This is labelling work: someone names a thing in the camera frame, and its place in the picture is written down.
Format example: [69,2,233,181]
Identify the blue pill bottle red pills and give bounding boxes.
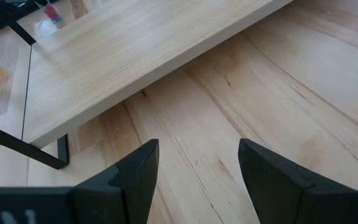
[35,0,64,26]

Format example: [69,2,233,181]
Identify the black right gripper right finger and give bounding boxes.
[237,138,358,224]

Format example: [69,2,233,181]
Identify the black frame wooden shelf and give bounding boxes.
[0,0,293,170]

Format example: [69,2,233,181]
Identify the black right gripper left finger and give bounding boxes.
[71,138,160,224]

